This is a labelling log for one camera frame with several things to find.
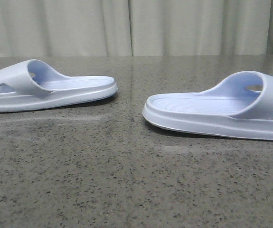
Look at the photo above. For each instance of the light blue slipper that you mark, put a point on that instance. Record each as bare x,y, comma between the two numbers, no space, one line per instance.
34,85
240,106

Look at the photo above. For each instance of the beige background curtain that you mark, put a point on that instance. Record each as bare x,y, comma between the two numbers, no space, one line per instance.
98,28

